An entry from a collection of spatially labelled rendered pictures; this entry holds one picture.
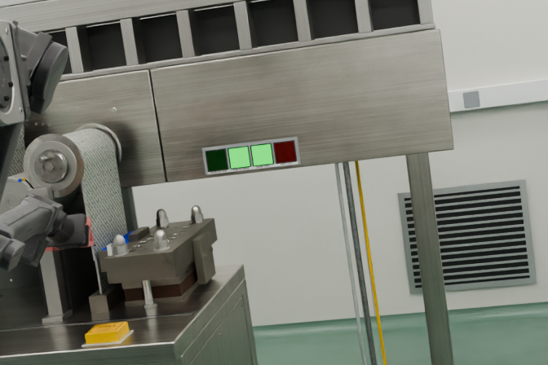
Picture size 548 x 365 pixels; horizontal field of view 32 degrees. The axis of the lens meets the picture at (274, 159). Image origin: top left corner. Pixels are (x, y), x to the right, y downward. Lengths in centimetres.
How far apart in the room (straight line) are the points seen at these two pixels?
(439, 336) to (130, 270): 91
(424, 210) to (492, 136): 219
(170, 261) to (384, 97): 67
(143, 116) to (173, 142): 10
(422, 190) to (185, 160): 63
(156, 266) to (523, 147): 288
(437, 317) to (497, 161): 219
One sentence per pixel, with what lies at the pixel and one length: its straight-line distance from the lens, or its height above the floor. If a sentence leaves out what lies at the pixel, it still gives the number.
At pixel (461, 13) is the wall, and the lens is 469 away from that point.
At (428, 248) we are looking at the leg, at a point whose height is 86.
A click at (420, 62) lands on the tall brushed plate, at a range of 236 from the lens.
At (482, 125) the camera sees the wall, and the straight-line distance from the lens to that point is 471.
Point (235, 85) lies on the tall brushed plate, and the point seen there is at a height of 137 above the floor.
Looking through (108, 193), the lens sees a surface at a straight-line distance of 235.
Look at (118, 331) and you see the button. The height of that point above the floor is 92.
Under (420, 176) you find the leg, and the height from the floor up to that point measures 106.
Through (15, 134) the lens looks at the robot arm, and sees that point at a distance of 134.
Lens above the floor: 142
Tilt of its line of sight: 6 degrees down
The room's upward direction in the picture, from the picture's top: 8 degrees counter-clockwise
